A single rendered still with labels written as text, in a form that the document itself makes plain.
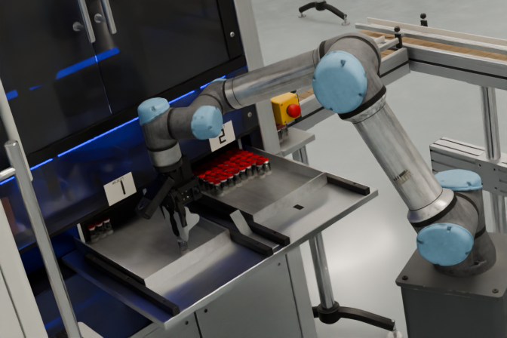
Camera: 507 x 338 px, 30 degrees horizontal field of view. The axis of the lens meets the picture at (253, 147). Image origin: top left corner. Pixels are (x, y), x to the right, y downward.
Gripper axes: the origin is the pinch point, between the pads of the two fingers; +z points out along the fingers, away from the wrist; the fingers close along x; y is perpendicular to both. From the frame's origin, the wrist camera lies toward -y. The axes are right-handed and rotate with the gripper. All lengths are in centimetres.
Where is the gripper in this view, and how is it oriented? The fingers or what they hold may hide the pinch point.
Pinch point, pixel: (179, 235)
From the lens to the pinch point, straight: 235.5
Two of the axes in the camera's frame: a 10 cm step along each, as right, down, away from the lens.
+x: -6.3, -2.0, 7.5
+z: 2.0, 8.9, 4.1
